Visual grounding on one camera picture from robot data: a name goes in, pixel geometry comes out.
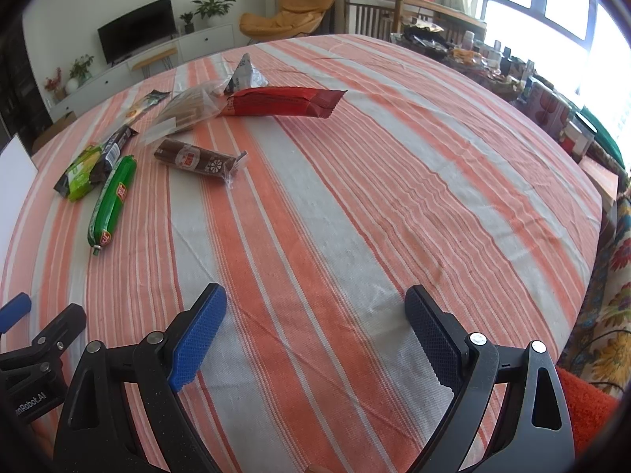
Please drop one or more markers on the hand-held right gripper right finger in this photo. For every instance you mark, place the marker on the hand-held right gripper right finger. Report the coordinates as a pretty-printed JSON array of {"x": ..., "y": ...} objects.
[{"x": 434, "y": 340}]

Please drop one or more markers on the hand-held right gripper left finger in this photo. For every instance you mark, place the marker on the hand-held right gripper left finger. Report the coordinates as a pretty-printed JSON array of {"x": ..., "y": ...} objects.
[{"x": 197, "y": 340}]

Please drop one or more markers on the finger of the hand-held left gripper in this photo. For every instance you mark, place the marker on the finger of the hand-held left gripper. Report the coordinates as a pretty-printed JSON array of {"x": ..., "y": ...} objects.
[
  {"x": 69, "y": 321},
  {"x": 15, "y": 306}
]

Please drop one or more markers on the green sausage stick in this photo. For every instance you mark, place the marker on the green sausage stick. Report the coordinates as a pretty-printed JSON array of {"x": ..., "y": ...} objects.
[{"x": 113, "y": 197}]

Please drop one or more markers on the green and yellow snack packet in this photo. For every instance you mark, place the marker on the green and yellow snack packet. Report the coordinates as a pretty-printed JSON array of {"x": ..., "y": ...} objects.
[{"x": 79, "y": 172}]

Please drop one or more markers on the brown roll snack packet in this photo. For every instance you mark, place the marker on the brown roll snack packet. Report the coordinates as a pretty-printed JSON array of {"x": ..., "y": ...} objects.
[{"x": 192, "y": 157}]

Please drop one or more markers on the dark brown snack bar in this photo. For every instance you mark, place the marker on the dark brown snack bar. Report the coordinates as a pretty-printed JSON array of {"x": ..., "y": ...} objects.
[{"x": 117, "y": 144}]

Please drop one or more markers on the clear bag of biscuits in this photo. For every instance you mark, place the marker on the clear bag of biscuits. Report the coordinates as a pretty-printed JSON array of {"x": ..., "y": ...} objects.
[{"x": 190, "y": 108}]

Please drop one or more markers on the dark snack packet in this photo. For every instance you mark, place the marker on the dark snack packet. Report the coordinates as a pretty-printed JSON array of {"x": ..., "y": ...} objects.
[{"x": 148, "y": 101}]

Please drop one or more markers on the red snack packet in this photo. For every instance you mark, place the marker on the red snack packet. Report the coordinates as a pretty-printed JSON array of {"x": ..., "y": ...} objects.
[{"x": 281, "y": 101}]

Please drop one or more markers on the grey triangular snack packet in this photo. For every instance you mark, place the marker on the grey triangular snack packet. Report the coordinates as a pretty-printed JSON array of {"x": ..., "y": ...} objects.
[{"x": 244, "y": 74}]

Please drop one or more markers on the white paper sheet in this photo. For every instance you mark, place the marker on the white paper sheet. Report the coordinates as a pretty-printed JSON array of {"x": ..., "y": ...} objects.
[{"x": 15, "y": 192}]

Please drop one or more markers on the orange striped tablecloth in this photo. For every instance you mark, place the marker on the orange striped tablecloth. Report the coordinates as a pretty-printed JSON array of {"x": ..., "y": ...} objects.
[{"x": 345, "y": 207}]

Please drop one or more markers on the orange cushion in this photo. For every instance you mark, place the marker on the orange cushion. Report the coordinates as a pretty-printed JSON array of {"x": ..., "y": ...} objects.
[{"x": 586, "y": 409}]

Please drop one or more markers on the floral cloth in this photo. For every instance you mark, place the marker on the floral cloth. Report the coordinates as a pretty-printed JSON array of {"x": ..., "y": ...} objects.
[{"x": 606, "y": 295}]

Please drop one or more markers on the brown cardboard box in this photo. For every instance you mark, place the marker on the brown cardboard box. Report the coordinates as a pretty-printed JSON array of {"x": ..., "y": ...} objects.
[{"x": 54, "y": 130}]

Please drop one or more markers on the red flower plant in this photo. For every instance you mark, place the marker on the red flower plant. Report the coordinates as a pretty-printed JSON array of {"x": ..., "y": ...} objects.
[{"x": 55, "y": 83}]

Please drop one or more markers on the orange book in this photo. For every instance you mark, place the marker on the orange book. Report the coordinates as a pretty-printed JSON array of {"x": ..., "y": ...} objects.
[{"x": 599, "y": 180}]

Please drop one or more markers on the white jar with red label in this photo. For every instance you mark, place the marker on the white jar with red label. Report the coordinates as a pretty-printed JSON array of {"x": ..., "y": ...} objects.
[{"x": 569, "y": 140}]

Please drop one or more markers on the plant in white pot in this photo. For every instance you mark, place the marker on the plant in white pot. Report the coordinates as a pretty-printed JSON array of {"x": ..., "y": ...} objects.
[{"x": 79, "y": 71}]

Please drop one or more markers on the pack of pink cans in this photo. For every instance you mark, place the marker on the pack of pink cans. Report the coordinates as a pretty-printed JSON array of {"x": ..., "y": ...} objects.
[{"x": 547, "y": 106}]

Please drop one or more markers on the green cloth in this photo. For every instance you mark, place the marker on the green cloth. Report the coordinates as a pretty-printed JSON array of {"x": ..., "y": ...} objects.
[{"x": 609, "y": 138}]

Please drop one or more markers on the wooden stool with metal legs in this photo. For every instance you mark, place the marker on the wooden stool with metal legs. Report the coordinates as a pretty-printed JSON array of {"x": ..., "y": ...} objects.
[{"x": 155, "y": 56}]

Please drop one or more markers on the wicker basket of packets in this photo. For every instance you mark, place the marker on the wicker basket of packets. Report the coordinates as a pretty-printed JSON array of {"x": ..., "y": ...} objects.
[{"x": 468, "y": 56}]

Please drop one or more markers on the white television cabinet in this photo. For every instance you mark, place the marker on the white television cabinet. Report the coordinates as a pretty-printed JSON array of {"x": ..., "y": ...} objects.
[{"x": 207, "y": 42}]

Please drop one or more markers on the black television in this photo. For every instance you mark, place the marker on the black television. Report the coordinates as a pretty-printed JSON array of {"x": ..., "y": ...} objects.
[{"x": 135, "y": 29}]

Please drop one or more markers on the bowl of dark items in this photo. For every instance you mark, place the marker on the bowl of dark items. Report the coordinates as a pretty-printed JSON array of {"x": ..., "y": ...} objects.
[{"x": 424, "y": 39}]

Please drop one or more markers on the white bottle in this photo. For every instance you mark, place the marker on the white bottle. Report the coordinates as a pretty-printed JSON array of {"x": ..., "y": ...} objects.
[{"x": 469, "y": 39}]

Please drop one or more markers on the small green potted plant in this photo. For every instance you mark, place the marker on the small green potted plant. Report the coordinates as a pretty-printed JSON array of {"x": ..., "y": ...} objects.
[{"x": 187, "y": 20}]

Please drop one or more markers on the orange lounge chair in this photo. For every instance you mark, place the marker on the orange lounge chair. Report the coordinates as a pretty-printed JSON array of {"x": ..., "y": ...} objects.
[{"x": 281, "y": 19}]

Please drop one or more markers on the large green potted plant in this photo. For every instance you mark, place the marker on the large green potted plant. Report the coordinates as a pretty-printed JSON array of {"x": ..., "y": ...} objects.
[{"x": 213, "y": 7}]

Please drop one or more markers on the wooden bench with railing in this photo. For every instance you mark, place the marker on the wooden bench with railing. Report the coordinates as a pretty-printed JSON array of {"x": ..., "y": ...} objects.
[{"x": 374, "y": 10}]

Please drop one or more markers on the window with dark frame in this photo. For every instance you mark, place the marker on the window with dark frame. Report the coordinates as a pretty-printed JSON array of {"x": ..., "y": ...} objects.
[{"x": 567, "y": 0}]

